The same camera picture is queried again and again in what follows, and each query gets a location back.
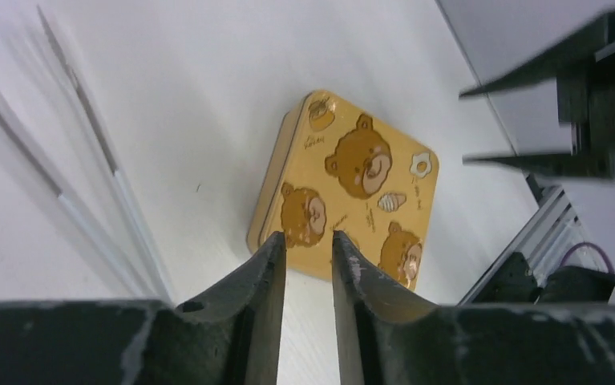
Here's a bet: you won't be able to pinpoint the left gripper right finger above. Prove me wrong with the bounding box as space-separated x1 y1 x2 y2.
332 231 615 384

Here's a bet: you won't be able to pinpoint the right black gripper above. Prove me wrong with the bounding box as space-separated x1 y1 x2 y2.
459 7 615 180

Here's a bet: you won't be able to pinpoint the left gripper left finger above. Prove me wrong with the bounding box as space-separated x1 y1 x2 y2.
0 233 286 384

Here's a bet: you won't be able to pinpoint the steel serving tongs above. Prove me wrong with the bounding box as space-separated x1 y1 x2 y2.
0 1 175 302

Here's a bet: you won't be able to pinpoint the silver box lid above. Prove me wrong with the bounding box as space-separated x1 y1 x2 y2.
246 90 439 290

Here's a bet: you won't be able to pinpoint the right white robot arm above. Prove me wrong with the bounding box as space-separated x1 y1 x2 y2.
462 7 615 304

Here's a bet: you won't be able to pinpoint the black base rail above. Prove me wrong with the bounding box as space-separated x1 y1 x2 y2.
459 252 541 305

